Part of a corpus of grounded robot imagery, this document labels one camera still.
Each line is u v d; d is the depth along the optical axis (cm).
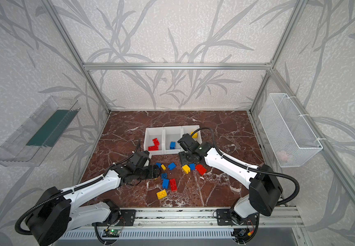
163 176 87
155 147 97
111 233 71
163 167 89
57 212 40
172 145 98
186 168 87
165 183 83
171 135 107
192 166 90
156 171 77
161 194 81
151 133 102
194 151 61
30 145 63
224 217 74
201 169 89
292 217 75
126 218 73
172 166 90
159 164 91
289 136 62
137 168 66
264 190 41
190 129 105
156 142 100
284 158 72
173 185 83
